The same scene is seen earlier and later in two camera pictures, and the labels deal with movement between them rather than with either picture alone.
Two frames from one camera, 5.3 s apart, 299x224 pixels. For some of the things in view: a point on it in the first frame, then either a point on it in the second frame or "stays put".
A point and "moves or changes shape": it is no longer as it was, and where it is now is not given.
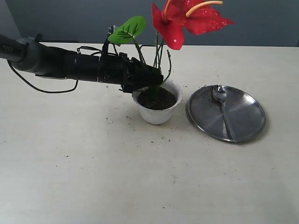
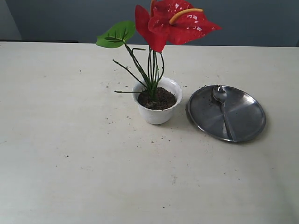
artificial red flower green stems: [175, 23] moves or changes shape
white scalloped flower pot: [154, 116] stays put
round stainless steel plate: [246, 114] stays put
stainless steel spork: [220, 94] stays put
